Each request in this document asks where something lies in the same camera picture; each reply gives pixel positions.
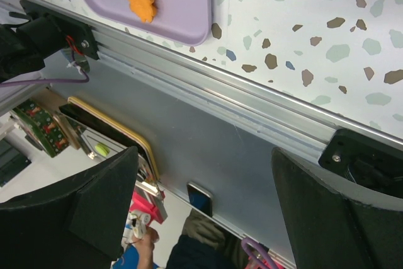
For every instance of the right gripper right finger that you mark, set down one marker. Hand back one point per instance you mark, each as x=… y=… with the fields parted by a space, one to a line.
x=332 y=222

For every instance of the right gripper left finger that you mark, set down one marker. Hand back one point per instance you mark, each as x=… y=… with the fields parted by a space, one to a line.
x=77 y=222

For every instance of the green decorated tin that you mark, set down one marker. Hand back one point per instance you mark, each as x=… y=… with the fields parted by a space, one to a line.
x=40 y=125

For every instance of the gold rimmed dark tray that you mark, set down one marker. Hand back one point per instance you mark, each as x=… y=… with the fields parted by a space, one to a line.
x=105 y=136

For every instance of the black smartphone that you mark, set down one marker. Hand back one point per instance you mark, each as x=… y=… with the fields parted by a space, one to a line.
x=200 y=198

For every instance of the orange leaf cookie bottom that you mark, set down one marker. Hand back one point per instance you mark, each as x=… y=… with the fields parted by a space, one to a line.
x=144 y=9

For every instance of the lavender plastic tray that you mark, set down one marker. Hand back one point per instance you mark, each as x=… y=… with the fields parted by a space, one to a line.
x=176 y=1

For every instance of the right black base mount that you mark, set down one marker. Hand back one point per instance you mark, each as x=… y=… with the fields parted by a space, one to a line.
x=364 y=161

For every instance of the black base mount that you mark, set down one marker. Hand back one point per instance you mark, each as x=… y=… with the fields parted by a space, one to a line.
x=63 y=32
x=364 y=161

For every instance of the aluminium front rail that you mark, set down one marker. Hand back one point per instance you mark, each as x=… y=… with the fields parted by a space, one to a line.
x=128 y=62

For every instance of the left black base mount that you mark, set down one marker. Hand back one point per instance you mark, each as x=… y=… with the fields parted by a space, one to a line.
x=63 y=32

